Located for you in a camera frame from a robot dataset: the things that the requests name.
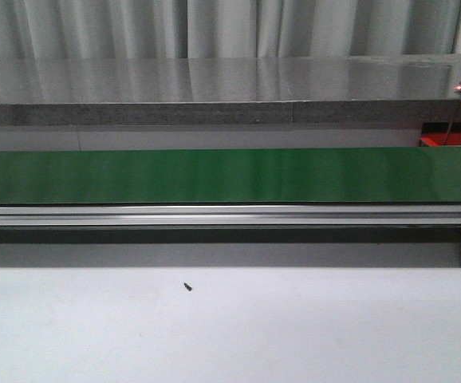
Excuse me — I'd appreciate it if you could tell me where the red plastic bin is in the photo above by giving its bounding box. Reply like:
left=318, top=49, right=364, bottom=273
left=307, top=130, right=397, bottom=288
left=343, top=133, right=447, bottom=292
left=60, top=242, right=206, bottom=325
left=419, top=123, right=461, bottom=147

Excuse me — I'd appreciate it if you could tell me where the green conveyor belt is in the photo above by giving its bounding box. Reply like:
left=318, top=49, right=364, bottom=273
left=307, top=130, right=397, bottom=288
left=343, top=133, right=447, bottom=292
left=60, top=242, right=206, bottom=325
left=0, top=146, right=461, bottom=205

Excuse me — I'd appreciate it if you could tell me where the grey stone counter slab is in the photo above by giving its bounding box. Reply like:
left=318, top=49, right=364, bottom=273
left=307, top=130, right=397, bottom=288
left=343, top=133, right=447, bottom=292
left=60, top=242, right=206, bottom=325
left=0, top=54, right=461, bottom=126

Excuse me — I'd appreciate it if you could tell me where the aluminium conveyor side rail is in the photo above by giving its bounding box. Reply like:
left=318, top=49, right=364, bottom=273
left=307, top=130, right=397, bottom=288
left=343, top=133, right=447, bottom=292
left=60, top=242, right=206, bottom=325
left=0, top=204, right=461, bottom=227

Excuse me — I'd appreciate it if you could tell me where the grey pleated curtain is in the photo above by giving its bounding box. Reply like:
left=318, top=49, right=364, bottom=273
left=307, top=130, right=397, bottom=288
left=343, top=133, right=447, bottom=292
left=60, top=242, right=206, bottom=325
left=0, top=1, right=461, bottom=59

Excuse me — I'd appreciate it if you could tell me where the thin red wire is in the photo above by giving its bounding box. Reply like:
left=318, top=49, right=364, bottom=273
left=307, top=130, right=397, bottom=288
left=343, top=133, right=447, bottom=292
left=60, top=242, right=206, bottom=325
left=441, top=90, right=461, bottom=147

